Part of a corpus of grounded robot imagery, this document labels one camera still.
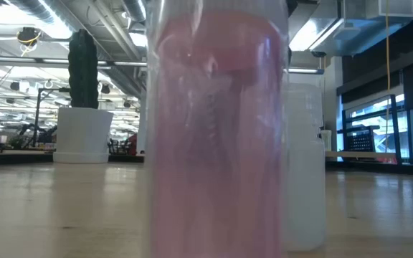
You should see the fluorescent light tube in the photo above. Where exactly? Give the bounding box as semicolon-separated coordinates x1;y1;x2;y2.
285;67;325;75

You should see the white hexagonal plant pot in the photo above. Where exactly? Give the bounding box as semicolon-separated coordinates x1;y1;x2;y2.
52;106;115;165

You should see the yellow medicine bottle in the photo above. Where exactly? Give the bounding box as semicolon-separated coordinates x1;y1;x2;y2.
320;129;333;152

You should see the pink medicine bottle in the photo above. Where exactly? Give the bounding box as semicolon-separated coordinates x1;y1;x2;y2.
145;0;290;258

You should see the black ceiling lamp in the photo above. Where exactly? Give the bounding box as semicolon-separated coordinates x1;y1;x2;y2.
16;27;43;48

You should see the silver ventilation duct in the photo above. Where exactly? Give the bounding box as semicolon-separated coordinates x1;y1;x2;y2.
288;0;413;57

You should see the green cactus plant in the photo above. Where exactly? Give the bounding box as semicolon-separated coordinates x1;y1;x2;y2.
67;28;100;110

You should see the white translucent medicine bottle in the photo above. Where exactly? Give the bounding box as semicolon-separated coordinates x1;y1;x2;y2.
283;82;328;252

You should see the red object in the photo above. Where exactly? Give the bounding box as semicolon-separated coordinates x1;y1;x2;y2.
126;133;138;156

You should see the wooden shelf board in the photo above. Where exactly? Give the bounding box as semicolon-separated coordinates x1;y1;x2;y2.
325;150;398;160

